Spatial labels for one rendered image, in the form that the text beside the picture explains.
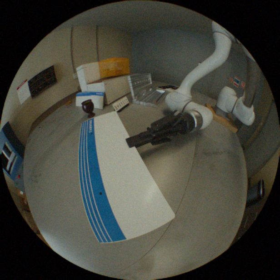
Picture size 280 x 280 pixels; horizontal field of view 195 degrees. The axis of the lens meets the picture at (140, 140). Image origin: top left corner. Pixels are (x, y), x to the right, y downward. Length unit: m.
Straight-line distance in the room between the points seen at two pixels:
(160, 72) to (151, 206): 3.11
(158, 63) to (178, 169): 3.05
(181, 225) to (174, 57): 3.13
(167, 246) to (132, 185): 0.24
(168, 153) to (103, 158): 0.23
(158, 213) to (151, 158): 0.19
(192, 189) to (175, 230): 0.14
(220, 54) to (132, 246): 0.71
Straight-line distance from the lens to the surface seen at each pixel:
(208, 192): 0.36
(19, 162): 1.94
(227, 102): 0.85
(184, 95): 0.45
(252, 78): 0.64
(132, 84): 0.64
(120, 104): 0.58
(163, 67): 3.07
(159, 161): 0.30
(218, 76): 3.03
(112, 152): 0.21
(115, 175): 0.18
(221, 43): 0.50
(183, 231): 0.32
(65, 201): 0.38
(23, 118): 2.29
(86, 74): 0.84
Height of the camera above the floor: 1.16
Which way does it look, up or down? 49 degrees down
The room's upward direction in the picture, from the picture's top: straight up
